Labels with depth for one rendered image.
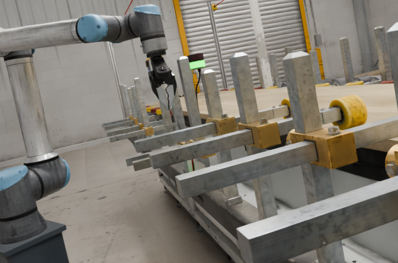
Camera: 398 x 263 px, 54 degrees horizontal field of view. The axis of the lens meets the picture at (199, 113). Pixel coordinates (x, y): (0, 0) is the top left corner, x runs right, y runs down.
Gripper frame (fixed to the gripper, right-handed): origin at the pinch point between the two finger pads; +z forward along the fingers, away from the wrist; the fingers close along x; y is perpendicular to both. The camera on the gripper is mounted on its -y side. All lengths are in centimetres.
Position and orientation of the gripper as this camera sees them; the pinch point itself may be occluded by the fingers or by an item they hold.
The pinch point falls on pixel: (168, 106)
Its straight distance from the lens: 142.4
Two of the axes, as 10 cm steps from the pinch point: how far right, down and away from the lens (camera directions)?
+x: -9.4, 2.2, -2.7
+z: 2.0, 9.7, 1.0
